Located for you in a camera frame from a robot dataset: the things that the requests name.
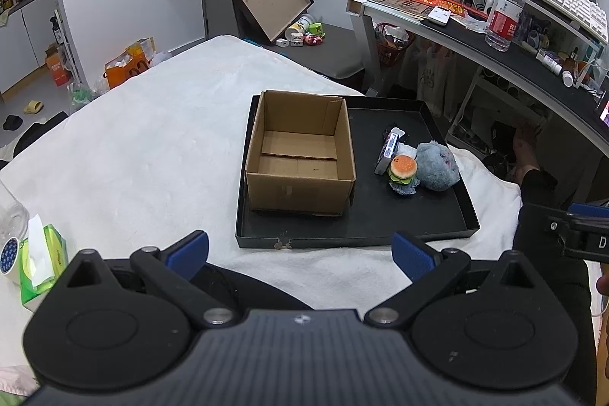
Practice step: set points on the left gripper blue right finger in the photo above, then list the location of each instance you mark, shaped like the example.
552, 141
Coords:
432, 274

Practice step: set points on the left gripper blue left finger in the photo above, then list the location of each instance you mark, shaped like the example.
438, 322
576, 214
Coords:
167, 274

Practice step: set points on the grey plush toy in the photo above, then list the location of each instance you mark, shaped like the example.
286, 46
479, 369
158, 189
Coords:
436, 166

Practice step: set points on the hamburger plush toy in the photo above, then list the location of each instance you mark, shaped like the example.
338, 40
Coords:
402, 173

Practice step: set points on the blue tissue pack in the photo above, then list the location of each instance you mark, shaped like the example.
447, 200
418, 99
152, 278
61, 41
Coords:
391, 138

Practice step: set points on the brown cardboard box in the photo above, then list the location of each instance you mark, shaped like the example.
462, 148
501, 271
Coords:
300, 156

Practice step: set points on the green tissue box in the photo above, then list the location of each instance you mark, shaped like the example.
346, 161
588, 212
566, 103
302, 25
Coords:
42, 259

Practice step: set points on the black desk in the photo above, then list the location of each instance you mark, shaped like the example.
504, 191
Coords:
575, 107

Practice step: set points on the yellow slipper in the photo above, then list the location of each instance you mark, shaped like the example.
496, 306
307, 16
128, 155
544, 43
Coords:
33, 107

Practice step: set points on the orange paper bag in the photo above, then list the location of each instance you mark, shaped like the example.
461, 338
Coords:
134, 60

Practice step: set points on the orange carton box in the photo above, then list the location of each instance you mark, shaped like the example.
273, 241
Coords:
58, 69

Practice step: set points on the grey low bench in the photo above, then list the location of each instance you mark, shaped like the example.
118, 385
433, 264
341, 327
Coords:
337, 57

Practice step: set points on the clear water bottle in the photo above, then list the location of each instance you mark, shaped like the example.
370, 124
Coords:
503, 22

